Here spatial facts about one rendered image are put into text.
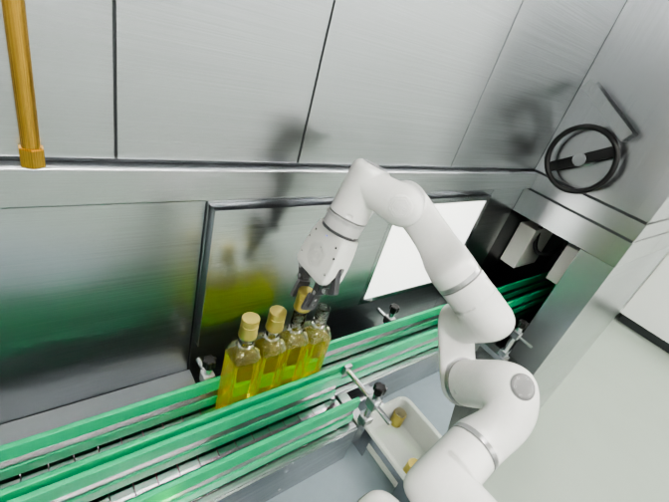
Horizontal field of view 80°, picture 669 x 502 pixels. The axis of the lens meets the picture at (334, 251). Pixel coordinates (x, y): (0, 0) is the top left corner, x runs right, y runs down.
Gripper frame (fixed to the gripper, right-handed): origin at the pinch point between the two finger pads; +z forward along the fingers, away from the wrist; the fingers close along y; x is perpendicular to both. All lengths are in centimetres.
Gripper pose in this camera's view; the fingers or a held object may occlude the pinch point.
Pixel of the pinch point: (305, 294)
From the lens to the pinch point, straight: 79.6
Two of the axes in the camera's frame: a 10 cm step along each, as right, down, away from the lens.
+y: 5.6, 5.5, -6.3
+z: -4.5, 8.3, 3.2
